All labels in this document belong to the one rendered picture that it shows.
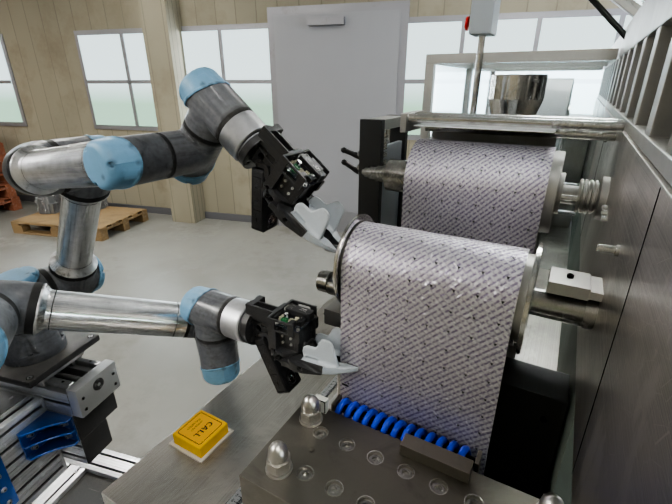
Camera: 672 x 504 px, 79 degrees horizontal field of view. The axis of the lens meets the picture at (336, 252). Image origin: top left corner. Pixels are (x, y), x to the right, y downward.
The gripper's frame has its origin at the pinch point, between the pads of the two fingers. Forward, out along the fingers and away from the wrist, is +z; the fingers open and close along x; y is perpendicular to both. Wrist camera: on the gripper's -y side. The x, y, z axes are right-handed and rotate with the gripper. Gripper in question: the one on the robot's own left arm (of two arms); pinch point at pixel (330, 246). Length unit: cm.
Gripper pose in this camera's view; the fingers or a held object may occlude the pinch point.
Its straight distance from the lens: 64.9
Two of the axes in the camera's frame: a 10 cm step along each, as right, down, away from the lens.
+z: 6.7, 7.4, -1.1
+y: 5.5, -5.9, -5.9
